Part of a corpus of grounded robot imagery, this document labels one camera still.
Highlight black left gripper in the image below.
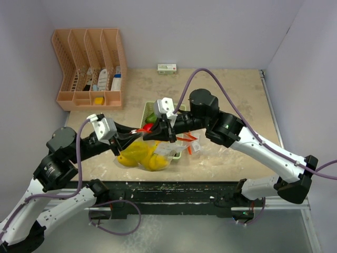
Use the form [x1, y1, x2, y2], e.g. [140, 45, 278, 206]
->
[70, 119, 143, 163]

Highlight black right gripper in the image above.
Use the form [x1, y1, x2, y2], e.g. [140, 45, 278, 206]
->
[143, 112, 209, 143]

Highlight clear zip bag orange zipper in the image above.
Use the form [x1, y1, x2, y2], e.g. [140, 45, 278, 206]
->
[117, 129, 187, 171]

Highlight yellow banana bunch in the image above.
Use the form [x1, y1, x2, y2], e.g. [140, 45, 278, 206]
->
[141, 141, 169, 171]

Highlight yellow mango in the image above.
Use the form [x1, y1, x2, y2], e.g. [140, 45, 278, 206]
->
[117, 141, 148, 167]

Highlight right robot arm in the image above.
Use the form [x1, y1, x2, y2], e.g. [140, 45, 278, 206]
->
[154, 89, 318, 206]

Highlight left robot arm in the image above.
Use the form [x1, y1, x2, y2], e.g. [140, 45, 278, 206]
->
[1, 116, 145, 252]

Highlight clear zip bag on table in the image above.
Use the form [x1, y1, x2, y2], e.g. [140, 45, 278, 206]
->
[177, 129, 227, 160]

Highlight red apple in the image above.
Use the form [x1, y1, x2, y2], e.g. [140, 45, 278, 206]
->
[143, 123, 154, 131]

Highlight green orange mango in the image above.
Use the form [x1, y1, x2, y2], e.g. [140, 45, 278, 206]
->
[145, 112, 157, 124]

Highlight pale green plastic basket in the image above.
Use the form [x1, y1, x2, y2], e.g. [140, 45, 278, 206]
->
[140, 101, 186, 160]

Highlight yellow block in organizer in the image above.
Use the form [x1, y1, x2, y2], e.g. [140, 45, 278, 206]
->
[94, 97, 104, 105]

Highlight white blue items in organizer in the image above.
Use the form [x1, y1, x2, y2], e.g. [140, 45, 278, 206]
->
[71, 66, 122, 91]

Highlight small white green box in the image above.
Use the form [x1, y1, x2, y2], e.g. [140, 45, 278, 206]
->
[157, 63, 177, 75]

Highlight pink desk file organizer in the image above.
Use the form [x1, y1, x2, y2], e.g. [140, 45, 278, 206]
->
[52, 28, 128, 111]

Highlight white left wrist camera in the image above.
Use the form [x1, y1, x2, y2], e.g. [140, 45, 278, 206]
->
[87, 113, 118, 145]

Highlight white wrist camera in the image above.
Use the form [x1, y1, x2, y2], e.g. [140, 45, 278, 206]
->
[153, 98, 177, 127]
[87, 113, 118, 145]

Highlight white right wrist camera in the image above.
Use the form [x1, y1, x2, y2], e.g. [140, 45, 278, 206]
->
[153, 98, 177, 127]

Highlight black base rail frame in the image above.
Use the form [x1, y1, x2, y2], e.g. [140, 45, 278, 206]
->
[47, 180, 309, 219]

